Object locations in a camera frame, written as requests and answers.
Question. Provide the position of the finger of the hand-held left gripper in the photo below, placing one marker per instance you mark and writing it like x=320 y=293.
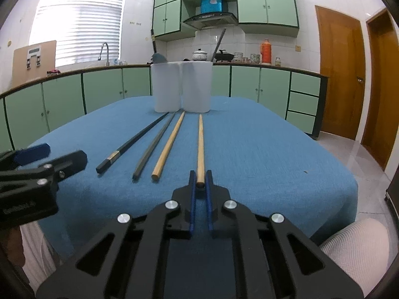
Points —
x=71 y=162
x=32 y=154

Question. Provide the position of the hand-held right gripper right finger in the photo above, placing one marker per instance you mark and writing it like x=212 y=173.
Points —
x=209 y=199

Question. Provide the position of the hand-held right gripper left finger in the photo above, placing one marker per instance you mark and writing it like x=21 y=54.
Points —
x=193 y=199

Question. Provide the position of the light wooden chopstick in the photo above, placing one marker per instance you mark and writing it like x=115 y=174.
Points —
x=168 y=146
x=201 y=149

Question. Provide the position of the white two-compartment utensil holder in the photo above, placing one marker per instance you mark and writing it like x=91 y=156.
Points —
x=196 y=87

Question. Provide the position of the large metal spoon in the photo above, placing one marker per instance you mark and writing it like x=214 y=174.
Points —
x=159 y=58

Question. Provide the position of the person's left forearm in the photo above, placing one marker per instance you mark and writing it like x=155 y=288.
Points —
x=11 y=249

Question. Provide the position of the person's left leg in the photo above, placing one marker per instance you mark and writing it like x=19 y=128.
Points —
x=37 y=249

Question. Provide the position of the person's leg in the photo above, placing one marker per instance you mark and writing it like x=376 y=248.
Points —
x=355 y=249
x=37 y=249

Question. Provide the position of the blue tablecloth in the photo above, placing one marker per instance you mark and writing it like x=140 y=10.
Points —
x=265 y=149

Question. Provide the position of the green base cabinets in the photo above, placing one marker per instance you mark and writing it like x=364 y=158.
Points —
x=103 y=87

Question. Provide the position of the red cloth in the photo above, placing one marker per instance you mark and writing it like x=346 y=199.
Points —
x=53 y=71

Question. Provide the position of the metal kitchen faucet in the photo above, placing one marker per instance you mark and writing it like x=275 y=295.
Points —
x=107 y=49

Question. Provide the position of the green cabinet drawer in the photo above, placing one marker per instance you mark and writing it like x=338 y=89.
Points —
x=305 y=82
x=300 y=123
x=303 y=102

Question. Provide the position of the white window blind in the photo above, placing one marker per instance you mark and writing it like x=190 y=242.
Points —
x=78 y=21

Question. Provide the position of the black wok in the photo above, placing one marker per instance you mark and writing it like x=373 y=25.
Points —
x=225 y=56

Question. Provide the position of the white lidded pot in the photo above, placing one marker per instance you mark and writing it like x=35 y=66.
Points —
x=199 y=55

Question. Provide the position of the patterned ceramic container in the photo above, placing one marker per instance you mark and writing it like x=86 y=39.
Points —
x=238 y=57
x=254 y=58

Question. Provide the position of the small glass jar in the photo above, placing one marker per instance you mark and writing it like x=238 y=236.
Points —
x=277 y=61

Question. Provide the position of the person's right leg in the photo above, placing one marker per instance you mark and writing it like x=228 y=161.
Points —
x=355 y=249

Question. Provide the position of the orange thermos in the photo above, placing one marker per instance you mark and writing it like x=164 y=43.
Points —
x=266 y=53

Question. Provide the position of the black range hood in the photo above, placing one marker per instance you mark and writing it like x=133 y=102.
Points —
x=212 y=20

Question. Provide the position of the black case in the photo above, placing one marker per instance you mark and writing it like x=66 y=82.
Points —
x=393 y=193

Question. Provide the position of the blue box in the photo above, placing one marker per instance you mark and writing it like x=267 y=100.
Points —
x=213 y=4

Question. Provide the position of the plain wooden door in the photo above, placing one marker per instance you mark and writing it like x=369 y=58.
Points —
x=383 y=93

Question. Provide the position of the green wall cabinets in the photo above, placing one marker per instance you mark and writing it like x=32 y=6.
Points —
x=252 y=6

